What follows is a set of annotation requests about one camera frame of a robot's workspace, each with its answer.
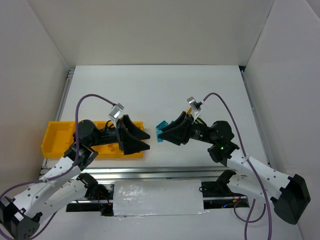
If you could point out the small orange lego in bin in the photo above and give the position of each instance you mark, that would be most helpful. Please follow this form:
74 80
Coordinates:
112 147

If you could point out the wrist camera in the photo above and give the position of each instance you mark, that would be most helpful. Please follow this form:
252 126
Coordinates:
196 107
115 113

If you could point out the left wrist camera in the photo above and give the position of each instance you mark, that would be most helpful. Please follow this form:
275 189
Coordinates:
115 113

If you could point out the aluminium rail frame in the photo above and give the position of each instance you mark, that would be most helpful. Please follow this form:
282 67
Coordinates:
155 93

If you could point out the white taped sheet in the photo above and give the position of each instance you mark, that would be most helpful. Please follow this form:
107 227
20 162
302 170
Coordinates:
157 198

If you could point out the yellow three-compartment bin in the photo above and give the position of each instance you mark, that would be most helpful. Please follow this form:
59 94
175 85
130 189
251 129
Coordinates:
59 137

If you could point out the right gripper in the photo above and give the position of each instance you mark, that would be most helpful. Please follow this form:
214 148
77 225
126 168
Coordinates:
188 130

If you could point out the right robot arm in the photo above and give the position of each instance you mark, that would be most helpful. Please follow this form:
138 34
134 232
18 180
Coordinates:
245 175

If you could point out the blue long lego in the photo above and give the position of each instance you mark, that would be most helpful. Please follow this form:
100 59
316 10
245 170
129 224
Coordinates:
161 125

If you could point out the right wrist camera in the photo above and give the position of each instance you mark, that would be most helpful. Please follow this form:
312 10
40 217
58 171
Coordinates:
196 107

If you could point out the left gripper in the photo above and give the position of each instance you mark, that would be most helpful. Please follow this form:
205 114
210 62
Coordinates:
120 137

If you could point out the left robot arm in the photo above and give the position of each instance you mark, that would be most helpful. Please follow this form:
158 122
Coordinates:
23 214

